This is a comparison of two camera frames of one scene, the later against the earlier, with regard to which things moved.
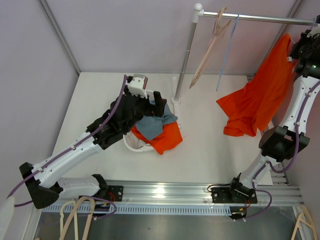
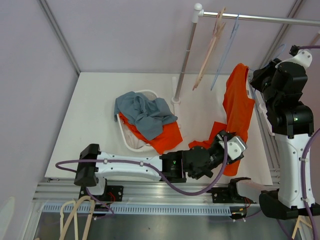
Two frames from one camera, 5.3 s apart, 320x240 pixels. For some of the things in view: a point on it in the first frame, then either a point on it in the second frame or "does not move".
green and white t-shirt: (134, 140) does not move
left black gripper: (156, 110) -> (216, 142)
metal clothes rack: (198, 13) does not move
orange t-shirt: (170, 138) does not move
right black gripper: (294, 54) -> (259, 74)
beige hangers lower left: (75, 214) does not move
